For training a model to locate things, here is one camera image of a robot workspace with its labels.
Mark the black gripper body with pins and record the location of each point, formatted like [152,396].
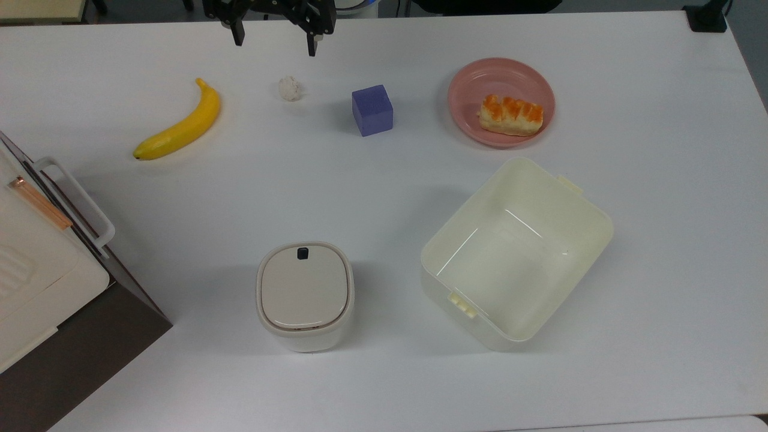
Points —
[270,5]

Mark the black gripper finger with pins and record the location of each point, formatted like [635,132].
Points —
[312,45]
[238,33]

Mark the bread with orange glaze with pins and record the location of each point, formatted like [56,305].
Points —
[510,115]

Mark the white crumpled paper ball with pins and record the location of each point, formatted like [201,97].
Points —
[290,88]

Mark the purple cube block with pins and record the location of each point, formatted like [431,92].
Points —
[372,110]

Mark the yellow banana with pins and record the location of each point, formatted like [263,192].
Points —
[183,127]

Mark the pink plate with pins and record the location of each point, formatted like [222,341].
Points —
[480,84]

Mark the yellowish wooden desk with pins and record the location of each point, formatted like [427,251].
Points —
[36,9]

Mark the small beige lidded bin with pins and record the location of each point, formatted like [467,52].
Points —
[305,294]

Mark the cream plastic storage box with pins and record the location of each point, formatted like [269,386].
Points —
[516,258]

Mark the cream appliance unit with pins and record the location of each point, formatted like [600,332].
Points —
[36,282]

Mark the dark brown drawer cabinet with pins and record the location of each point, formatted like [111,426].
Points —
[78,360]

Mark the black table clamp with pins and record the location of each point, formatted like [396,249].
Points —
[707,17]

